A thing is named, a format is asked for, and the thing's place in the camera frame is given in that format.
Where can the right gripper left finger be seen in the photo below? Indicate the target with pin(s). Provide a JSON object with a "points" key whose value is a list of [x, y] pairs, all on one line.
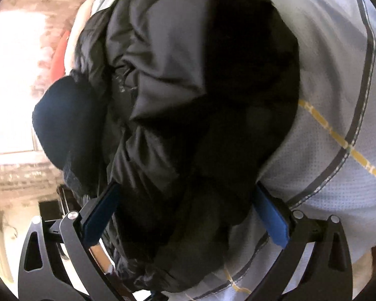
{"points": [[56, 263]]}

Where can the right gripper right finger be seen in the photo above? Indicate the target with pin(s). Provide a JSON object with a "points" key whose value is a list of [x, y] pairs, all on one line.
{"points": [[314, 263]]}

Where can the black puffer jacket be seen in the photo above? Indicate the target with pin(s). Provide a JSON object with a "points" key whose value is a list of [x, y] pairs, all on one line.
{"points": [[178, 104]]}

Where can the light blue plaid sheet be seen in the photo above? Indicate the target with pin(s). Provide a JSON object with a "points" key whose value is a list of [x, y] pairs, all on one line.
{"points": [[327, 163]]}

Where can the orange carrot plush pillow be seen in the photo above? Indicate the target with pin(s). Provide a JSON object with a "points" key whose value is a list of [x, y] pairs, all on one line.
{"points": [[57, 69]]}

